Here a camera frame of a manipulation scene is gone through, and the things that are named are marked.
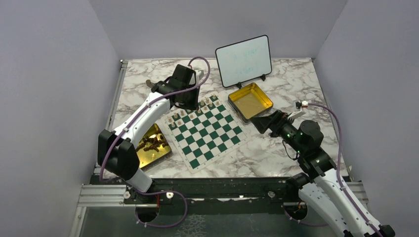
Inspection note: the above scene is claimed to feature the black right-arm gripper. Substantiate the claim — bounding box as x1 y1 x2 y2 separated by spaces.
251 109 305 155

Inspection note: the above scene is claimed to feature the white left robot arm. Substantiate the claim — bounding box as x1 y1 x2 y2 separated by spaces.
97 64 199 203

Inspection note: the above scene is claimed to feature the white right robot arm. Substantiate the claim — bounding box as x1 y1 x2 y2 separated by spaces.
250 110 395 237

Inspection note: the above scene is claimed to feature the gold tin with white pieces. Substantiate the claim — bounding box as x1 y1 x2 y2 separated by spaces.
228 82 274 124

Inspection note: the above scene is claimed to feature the green white chess mat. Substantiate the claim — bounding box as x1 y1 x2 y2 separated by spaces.
161 93 250 173

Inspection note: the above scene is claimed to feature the gold tin with dark pieces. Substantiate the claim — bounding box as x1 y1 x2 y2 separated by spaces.
136 123 173 171

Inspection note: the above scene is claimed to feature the small whiteboard with stand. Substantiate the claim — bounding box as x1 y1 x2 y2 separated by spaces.
215 35 272 88

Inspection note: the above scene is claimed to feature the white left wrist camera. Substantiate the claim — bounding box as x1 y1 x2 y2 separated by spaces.
195 69 205 84

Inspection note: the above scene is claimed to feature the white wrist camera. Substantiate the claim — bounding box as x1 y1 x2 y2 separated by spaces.
287 100 309 120
195 69 205 84

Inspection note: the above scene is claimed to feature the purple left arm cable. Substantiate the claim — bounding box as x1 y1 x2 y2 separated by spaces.
99 56 211 229

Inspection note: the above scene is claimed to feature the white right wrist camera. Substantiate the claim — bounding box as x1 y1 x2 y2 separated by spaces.
287 100 309 120

